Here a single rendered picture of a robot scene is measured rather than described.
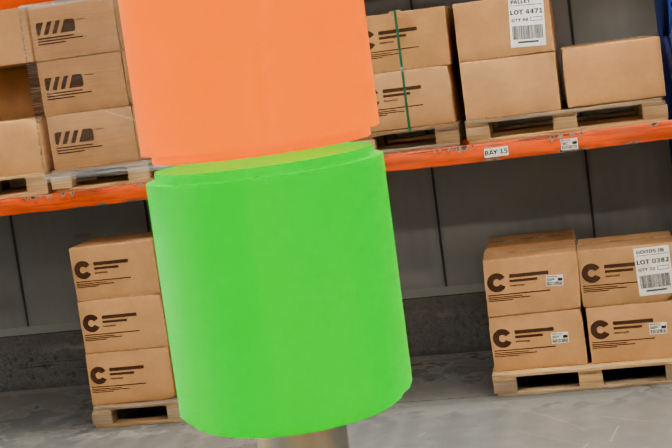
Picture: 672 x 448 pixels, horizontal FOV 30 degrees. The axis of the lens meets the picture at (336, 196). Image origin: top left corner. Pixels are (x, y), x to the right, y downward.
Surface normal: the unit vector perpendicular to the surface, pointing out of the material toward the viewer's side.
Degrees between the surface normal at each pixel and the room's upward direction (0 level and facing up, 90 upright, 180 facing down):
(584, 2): 90
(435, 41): 90
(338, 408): 90
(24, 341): 38
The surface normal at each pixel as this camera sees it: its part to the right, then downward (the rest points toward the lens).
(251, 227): -0.14, 0.13
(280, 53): 0.37, 0.05
